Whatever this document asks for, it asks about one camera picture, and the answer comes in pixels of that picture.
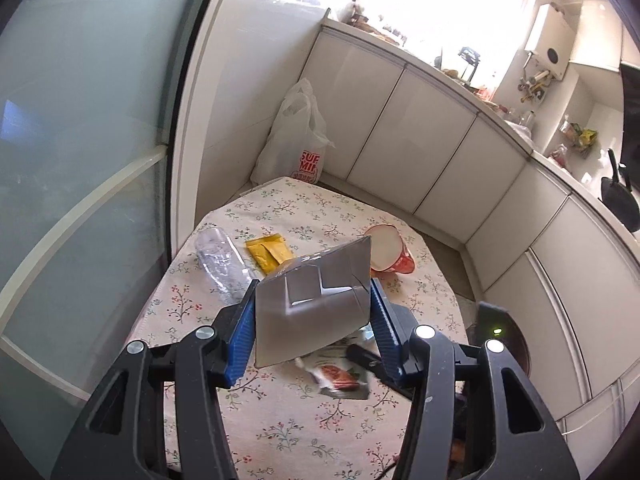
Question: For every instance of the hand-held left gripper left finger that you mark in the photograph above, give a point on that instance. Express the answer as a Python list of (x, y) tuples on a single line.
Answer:
[(240, 345)]

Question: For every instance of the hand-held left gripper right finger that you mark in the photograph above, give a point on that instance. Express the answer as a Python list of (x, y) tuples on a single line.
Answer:
[(385, 330)]

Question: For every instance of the silver carton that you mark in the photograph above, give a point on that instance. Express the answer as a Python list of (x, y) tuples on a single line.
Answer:
[(310, 320)]

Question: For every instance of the red instant noodle bowl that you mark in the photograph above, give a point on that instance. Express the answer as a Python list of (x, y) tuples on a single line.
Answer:
[(385, 247)]

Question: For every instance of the small black object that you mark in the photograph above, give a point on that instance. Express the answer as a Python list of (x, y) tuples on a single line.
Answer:
[(362, 356)]

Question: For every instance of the printed snack wrapper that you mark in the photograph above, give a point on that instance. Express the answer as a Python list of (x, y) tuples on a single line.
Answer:
[(340, 377)]

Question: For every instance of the clear plastic bottle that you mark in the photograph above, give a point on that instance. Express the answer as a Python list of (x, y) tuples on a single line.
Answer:
[(220, 265)]

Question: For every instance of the yellow sachet packet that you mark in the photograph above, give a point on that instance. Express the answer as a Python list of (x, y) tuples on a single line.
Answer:
[(267, 252)]

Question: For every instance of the floral tablecloth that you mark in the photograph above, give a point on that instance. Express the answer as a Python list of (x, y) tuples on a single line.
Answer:
[(300, 435)]

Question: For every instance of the white kitchen countertop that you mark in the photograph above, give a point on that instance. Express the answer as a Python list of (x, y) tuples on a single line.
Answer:
[(575, 170)]

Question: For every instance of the white kitchen base cabinets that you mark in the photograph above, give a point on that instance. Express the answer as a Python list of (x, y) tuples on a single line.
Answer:
[(440, 150)]

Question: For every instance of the black frying pan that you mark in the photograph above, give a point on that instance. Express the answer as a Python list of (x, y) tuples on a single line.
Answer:
[(622, 200)]

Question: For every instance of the white plastic shopping bag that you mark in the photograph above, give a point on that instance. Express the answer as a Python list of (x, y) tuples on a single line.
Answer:
[(290, 145)]

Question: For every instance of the yellow green snack bags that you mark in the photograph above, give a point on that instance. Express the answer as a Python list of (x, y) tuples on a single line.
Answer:
[(582, 136)]

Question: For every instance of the frosted glass sliding door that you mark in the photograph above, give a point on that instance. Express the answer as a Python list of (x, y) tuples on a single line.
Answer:
[(90, 160)]

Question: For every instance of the white wall water heater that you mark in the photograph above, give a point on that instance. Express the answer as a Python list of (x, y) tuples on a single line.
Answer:
[(550, 40)]

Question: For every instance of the white wall cabinet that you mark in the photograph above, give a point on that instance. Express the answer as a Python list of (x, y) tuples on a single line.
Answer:
[(597, 30)]

